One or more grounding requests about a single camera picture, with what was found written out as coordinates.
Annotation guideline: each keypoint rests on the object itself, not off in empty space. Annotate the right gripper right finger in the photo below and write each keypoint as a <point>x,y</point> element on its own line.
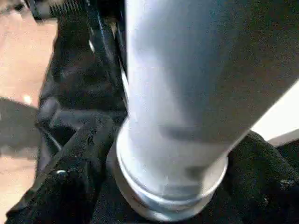
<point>266,182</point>

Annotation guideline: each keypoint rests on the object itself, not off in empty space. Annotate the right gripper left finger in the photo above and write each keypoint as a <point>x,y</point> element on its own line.
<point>65,182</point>

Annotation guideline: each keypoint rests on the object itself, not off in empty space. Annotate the white plastic table top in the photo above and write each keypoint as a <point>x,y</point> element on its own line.
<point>280,116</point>

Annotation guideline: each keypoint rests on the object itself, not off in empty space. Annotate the white plastic table leg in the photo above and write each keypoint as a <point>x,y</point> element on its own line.
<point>187,93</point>

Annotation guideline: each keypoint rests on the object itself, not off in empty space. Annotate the grey robot foot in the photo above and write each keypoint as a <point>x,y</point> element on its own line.
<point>18,126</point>

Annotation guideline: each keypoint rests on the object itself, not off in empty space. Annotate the black mat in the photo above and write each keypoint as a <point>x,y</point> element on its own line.
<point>79,84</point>

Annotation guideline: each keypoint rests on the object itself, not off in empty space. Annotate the black folding table frame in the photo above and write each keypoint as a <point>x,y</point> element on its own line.
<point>93,23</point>

